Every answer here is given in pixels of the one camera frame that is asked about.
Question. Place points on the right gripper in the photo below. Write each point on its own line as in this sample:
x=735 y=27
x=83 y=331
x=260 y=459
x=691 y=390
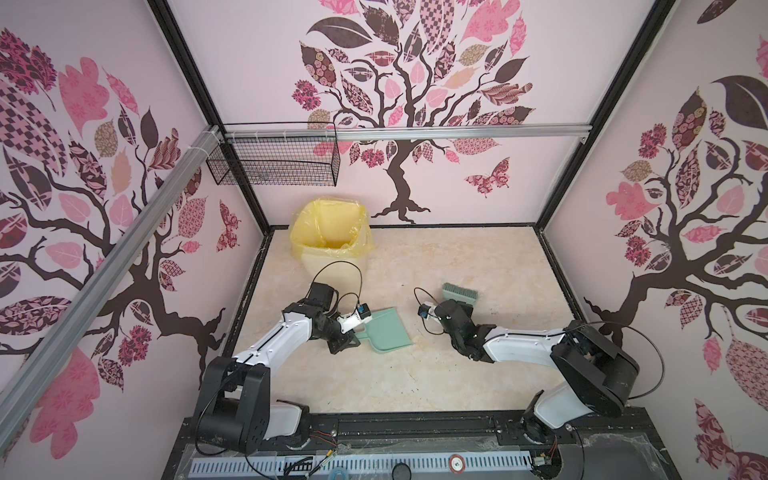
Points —
x=467 y=309

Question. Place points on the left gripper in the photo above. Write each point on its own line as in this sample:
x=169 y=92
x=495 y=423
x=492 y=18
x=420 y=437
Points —
x=343 y=342

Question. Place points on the green hand brush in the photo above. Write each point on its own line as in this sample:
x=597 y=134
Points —
x=459 y=294

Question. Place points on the green dustpan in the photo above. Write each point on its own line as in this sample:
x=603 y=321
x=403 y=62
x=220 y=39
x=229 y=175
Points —
x=385 y=332

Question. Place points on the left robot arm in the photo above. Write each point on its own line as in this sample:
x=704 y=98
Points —
x=234 y=411

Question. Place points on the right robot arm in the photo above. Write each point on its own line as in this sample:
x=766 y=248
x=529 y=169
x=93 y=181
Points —
x=598 y=376

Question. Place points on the cream trash bin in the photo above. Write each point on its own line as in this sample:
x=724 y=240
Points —
x=343 y=274

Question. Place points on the yellow bin liner bag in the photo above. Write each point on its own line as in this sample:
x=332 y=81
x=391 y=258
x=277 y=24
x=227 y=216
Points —
x=332 y=228

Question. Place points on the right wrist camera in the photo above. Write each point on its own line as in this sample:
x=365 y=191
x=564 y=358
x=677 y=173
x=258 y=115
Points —
x=425 y=311

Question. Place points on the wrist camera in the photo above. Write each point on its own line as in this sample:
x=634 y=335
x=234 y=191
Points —
x=425 y=311
x=359 y=316

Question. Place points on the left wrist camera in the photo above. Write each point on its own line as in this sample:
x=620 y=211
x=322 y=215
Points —
x=359 y=316

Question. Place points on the white slotted cable duct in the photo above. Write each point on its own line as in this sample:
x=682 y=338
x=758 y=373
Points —
x=364 y=466

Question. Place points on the black wire basket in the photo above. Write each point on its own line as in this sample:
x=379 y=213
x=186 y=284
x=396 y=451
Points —
x=277 y=154

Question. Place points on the aluminium rail back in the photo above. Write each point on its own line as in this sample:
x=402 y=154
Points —
x=408 y=132

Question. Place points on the aluminium rail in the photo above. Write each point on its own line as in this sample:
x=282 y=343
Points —
x=22 y=393
x=408 y=132

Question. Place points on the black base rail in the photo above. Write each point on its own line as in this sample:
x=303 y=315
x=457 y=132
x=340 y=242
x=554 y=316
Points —
x=590 y=447

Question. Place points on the aluminium rail left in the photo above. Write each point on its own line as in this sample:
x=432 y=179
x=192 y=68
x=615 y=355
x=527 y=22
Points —
x=22 y=393

